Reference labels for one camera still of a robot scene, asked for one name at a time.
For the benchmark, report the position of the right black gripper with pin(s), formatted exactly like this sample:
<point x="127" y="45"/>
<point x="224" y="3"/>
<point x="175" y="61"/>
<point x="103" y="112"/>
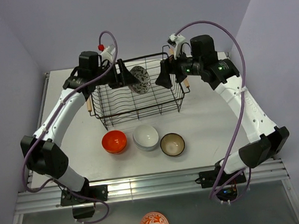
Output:
<point x="169" y="66"/>

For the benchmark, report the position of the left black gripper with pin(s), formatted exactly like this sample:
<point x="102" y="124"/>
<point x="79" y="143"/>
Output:
<point x="124" y="78"/>

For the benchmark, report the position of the black white patterned bowl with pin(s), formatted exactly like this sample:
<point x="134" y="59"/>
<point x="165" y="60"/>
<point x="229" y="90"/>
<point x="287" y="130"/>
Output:
<point x="142" y="75"/>

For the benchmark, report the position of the brown bowl beige inside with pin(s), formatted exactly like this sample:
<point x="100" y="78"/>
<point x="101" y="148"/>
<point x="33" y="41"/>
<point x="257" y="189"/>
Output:
<point x="172" y="144"/>

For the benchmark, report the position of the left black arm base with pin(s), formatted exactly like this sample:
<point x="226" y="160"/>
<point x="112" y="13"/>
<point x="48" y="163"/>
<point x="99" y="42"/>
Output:
<point x="84" y="203"/>

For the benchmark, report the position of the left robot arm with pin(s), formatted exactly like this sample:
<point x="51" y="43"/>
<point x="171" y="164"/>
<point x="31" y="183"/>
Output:
<point x="41" y="151"/>

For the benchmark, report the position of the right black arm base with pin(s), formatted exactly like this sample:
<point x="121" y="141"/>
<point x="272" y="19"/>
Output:
<point x="206" y="179"/>

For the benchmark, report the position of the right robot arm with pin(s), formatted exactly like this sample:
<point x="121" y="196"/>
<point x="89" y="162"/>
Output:
<point x="265" y="138"/>

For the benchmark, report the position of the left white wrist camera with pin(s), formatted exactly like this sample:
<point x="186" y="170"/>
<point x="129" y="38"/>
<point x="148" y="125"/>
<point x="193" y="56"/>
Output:
<point x="106" y="54"/>

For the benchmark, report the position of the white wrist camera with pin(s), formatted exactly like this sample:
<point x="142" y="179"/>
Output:
<point x="106" y="54"/>
<point x="176" y="41"/>

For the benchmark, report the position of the black wire dish rack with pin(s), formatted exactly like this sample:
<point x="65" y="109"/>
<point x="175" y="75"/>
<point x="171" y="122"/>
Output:
<point x="113" y="107"/>

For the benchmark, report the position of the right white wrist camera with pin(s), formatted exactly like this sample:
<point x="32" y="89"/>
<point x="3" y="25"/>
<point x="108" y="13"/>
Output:
<point x="176" y="41"/>

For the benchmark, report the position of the aluminium mounting rail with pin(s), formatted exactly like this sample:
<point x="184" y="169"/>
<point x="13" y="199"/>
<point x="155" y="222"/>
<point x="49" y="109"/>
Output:
<point x="144" y="187"/>

